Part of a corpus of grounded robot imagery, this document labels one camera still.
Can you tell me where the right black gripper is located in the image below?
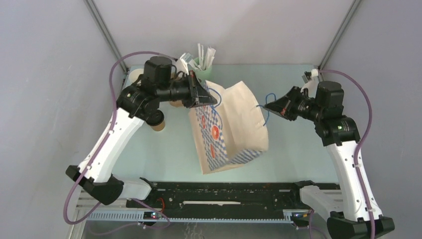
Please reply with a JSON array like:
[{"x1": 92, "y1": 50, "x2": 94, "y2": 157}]
[{"x1": 264, "y1": 85, "x2": 322, "y2": 120}]

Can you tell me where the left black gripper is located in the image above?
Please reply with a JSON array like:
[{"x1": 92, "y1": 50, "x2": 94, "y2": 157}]
[{"x1": 160, "y1": 70, "x2": 218, "y2": 108}]

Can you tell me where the blue checkered paper bag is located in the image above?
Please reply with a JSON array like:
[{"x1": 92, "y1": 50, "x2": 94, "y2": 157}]
[{"x1": 189, "y1": 81, "x2": 269, "y2": 174}]

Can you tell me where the brown paper coffee cup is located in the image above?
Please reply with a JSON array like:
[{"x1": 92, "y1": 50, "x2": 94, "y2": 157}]
[{"x1": 151, "y1": 119, "x2": 166, "y2": 131}]

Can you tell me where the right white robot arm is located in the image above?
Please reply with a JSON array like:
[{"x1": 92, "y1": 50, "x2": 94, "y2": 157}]
[{"x1": 264, "y1": 81, "x2": 395, "y2": 239}]

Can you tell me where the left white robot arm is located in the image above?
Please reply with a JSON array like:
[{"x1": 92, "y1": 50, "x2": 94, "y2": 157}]
[{"x1": 66, "y1": 56, "x2": 217, "y2": 208}]

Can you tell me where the green straw holder cup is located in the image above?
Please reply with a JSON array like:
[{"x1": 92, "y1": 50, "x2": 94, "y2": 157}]
[{"x1": 194, "y1": 67, "x2": 212, "y2": 81}]

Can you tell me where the white wrapped straws bundle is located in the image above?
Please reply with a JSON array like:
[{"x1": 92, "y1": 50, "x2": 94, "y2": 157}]
[{"x1": 186, "y1": 43, "x2": 216, "y2": 71}]

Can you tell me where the stack of paper cups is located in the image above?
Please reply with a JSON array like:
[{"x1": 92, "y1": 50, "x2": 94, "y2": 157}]
[{"x1": 128, "y1": 68, "x2": 144, "y2": 84}]

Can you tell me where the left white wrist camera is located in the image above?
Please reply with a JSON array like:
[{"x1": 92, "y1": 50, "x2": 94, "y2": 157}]
[{"x1": 174, "y1": 52, "x2": 193, "y2": 74}]

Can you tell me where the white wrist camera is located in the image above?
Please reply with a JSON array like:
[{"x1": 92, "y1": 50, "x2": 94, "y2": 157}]
[
  {"x1": 301, "y1": 68, "x2": 319, "y2": 94},
  {"x1": 174, "y1": 52, "x2": 193, "y2": 74}
]

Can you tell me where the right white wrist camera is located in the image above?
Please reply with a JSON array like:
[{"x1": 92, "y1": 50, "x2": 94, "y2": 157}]
[{"x1": 301, "y1": 68, "x2": 319, "y2": 94}]

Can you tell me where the aluminium frame rail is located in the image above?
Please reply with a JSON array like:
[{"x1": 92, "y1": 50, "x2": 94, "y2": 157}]
[{"x1": 87, "y1": 190, "x2": 309, "y2": 227}]

